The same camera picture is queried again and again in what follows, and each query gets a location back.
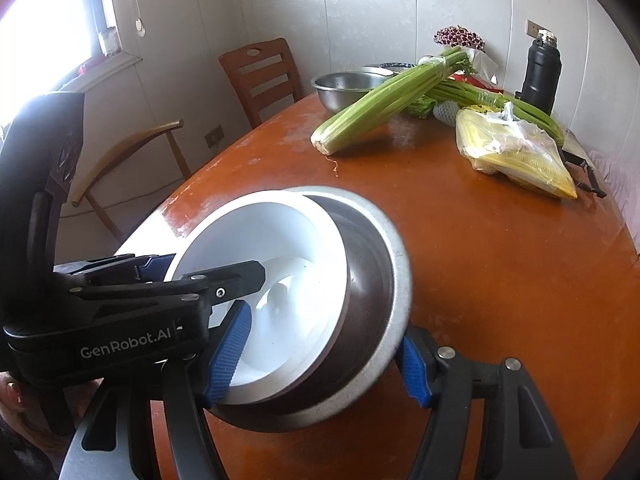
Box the red paper bowl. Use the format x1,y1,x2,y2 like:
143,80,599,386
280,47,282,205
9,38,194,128
165,191,348,405

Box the steel mixing bowl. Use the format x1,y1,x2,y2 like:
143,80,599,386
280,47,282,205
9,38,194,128
213,185,412,432

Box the person left hand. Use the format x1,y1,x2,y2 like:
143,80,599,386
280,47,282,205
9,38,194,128
1,372,100,479

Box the curved light wooden chair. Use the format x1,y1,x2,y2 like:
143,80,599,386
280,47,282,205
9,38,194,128
67,119,192,244

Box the brown slatted wooden chair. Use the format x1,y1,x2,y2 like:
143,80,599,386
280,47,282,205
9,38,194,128
218,38,304,129

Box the celery bunch front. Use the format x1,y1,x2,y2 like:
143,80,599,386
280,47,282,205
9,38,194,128
310,47,473,156

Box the celery bunch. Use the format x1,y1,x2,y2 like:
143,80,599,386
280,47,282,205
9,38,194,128
426,79,565,148
310,47,473,156

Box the window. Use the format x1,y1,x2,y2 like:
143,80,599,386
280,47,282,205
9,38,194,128
1,0,142,124

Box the steel bowl at rear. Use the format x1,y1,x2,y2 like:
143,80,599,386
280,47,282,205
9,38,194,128
311,67,395,114

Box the pink cloth on chair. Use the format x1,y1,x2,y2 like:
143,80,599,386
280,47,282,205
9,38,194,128
589,151,639,250

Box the black folding stand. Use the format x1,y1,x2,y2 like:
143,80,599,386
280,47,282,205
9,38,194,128
560,150,608,198

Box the bagged yellow noodles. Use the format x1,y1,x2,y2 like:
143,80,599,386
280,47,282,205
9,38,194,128
456,103,577,200

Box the celery bunch rear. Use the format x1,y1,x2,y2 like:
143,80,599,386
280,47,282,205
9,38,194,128
426,79,565,148

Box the black thermos bottle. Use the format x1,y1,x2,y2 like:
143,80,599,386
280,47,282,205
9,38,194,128
516,28,562,115

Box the dried flower bouquet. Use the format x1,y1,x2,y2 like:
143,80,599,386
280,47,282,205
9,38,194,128
434,25,498,84

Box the lower wall socket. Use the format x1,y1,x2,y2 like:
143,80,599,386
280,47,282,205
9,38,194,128
205,125,224,148

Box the wall power outlet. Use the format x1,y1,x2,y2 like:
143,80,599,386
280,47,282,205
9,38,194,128
525,20,546,38

